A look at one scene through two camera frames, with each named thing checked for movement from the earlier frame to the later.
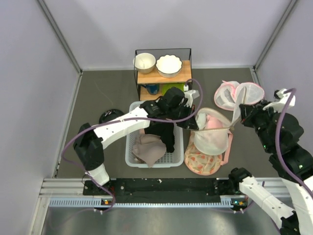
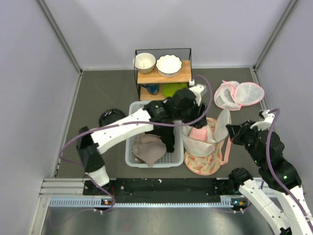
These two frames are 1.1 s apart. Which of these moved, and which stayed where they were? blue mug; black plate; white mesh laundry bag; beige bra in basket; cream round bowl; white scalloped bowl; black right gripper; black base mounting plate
Moved: black right gripper; white mesh laundry bag
Stayed: black plate; beige bra in basket; blue mug; black base mounting plate; cream round bowl; white scalloped bowl
